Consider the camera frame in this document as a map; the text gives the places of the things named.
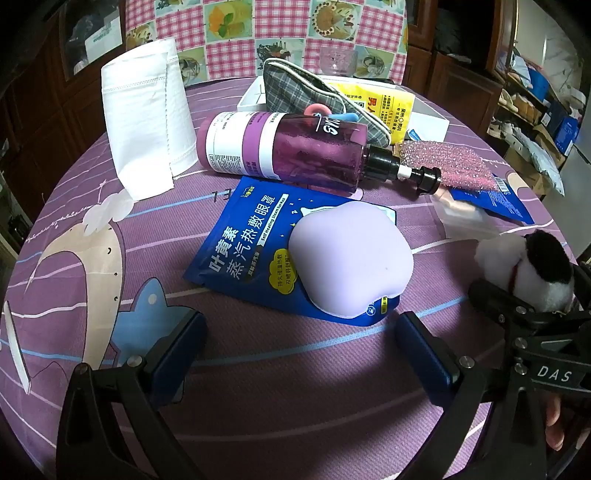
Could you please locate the cluttered storage shelf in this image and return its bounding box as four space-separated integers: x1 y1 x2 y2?
489 0 591 204

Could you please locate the white cardboard box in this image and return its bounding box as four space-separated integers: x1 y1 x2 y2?
238 76 450 146

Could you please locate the brown wooden cabinet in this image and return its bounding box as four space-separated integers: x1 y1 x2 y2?
406 0 511 116

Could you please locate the purple printed tablecloth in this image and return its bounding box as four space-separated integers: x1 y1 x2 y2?
0 76 587 480

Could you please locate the purple pump bottle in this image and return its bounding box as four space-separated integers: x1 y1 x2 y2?
196 111 443 197

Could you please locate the blue packet with yellow print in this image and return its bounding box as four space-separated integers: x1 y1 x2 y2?
183 175 402 328

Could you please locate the lavender foam sponge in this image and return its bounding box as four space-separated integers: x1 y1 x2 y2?
288 203 414 319

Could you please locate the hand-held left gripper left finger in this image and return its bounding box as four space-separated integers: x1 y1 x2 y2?
55 309 208 480

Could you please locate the white black plush dog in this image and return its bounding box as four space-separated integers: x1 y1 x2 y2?
475 230 575 315

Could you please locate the clear plastic cup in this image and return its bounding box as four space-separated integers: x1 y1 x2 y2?
321 46 358 78

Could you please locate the pink checkered printed cloth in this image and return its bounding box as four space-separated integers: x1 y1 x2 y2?
124 0 409 88

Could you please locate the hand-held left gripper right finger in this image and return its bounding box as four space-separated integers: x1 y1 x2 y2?
394 311 550 480

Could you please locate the grey plastic bag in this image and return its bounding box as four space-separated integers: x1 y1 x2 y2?
531 138 566 195

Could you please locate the beige puff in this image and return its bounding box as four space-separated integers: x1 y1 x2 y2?
431 189 504 241

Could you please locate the dark glass door cabinet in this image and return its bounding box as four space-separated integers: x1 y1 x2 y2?
0 0 127 195

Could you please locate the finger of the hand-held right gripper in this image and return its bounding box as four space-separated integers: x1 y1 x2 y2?
468 279 555 329

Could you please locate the pink ring with blue clip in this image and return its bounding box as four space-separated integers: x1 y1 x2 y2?
302 104 358 122

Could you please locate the person's right hand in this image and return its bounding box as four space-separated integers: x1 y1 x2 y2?
544 396 580 452

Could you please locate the white paper towel roll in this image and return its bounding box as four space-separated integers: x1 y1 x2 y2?
100 37 199 201

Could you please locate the blue packet with cartoon print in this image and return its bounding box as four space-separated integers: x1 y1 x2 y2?
450 173 536 225

